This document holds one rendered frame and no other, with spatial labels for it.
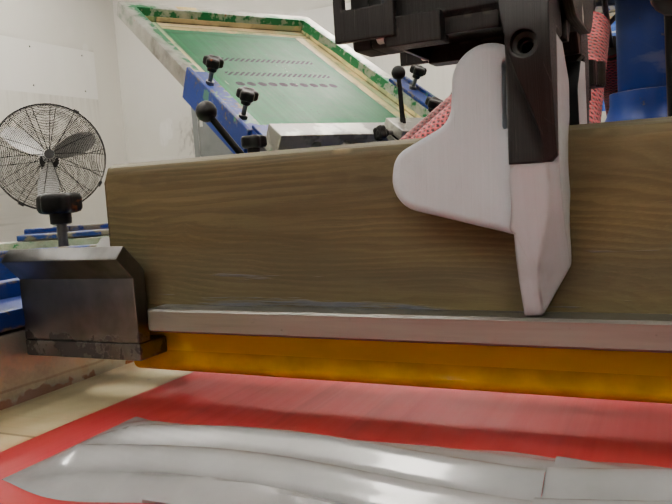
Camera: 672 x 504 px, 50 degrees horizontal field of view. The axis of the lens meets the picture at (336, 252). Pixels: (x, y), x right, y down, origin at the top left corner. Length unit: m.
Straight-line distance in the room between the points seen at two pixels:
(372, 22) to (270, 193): 0.08
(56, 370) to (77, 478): 0.14
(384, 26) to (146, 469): 0.17
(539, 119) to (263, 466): 0.14
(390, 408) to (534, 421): 0.06
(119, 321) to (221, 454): 0.11
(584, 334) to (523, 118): 0.07
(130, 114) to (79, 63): 0.53
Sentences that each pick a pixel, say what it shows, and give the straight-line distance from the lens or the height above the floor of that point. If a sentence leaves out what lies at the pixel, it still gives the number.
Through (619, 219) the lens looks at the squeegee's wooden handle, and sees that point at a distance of 0.26.
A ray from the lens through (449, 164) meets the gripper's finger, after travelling 0.25.
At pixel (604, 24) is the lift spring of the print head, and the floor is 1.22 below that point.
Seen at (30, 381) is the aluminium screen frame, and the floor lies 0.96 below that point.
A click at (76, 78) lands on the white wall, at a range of 5.58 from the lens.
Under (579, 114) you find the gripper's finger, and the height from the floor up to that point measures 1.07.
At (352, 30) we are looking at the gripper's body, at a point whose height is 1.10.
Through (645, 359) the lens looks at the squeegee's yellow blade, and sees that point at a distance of 0.28.
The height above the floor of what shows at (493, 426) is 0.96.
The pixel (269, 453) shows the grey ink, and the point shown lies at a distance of 0.26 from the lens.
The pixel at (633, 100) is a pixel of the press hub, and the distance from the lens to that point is 1.08.
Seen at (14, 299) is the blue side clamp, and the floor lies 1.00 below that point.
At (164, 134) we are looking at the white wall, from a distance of 5.62.
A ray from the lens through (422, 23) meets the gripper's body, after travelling 0.26.
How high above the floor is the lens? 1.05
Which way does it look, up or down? 5 degrees down
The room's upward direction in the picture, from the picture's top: 4 degrees counter-clockwise
